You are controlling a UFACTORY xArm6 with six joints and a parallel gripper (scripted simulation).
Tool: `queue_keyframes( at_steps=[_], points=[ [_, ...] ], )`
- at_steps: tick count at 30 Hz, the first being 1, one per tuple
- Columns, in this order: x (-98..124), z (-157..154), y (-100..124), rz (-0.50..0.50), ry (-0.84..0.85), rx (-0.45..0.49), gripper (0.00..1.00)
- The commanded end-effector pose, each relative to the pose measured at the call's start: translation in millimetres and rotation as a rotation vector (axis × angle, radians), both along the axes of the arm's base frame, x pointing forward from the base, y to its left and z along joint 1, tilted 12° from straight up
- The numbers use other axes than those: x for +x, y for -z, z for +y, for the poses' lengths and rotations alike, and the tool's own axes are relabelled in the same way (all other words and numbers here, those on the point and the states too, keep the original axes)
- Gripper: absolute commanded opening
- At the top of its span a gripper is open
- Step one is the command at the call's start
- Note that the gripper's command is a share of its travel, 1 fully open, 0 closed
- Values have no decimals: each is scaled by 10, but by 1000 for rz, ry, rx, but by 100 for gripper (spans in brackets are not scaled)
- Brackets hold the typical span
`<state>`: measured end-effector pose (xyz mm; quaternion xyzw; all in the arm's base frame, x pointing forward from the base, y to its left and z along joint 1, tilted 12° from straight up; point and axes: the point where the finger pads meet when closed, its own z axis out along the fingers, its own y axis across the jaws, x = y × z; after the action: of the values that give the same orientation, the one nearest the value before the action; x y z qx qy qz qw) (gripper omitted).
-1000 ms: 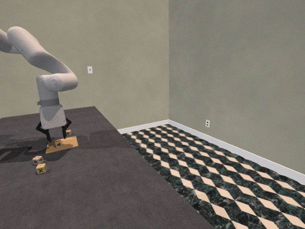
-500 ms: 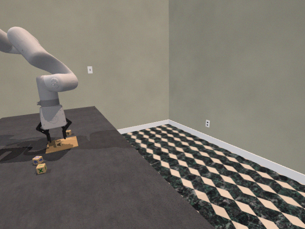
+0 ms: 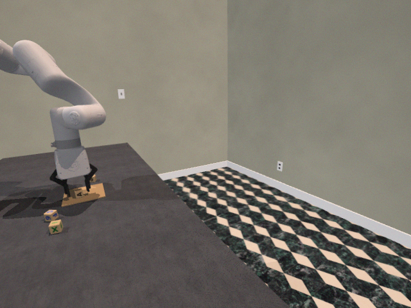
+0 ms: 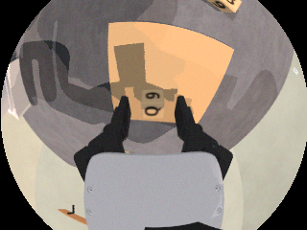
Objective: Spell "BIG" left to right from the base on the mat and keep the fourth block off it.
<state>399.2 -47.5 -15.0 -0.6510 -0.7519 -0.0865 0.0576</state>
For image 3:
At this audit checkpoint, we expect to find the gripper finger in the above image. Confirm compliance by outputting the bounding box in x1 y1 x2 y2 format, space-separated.
49 169 71 197
84 163 98 192

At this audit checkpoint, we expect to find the orange flat mat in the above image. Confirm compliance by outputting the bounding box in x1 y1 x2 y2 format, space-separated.
62 183 105 207

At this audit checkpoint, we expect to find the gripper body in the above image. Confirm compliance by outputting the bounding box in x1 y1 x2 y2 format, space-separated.
55 145 91 180

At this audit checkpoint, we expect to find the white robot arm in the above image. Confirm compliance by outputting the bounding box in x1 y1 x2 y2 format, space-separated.
0 40 106 150

